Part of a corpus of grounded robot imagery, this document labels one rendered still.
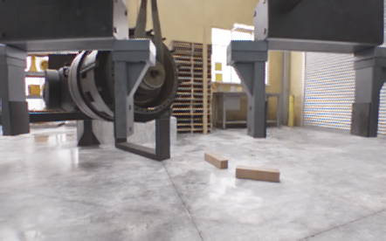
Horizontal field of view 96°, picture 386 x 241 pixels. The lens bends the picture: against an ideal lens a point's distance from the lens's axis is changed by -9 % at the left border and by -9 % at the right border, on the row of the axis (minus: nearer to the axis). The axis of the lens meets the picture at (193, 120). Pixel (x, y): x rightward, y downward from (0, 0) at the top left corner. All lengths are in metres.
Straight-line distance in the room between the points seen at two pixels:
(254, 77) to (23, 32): 0.24
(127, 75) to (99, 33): 0.05
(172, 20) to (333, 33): 6.09
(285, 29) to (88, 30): 0.19
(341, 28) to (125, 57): 0.22
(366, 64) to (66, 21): 0.33
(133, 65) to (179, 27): 6.04
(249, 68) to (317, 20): 0.08
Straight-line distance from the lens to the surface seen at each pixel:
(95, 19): 0.23
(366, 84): 0.29
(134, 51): 0.21
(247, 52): 0.21
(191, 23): 6.41
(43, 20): 0.26
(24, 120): 0.30
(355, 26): 0.27
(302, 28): 0.23
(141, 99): 1.13
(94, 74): 1.01
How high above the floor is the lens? 0.69
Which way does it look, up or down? 4 degrees down
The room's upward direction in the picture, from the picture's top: straight up
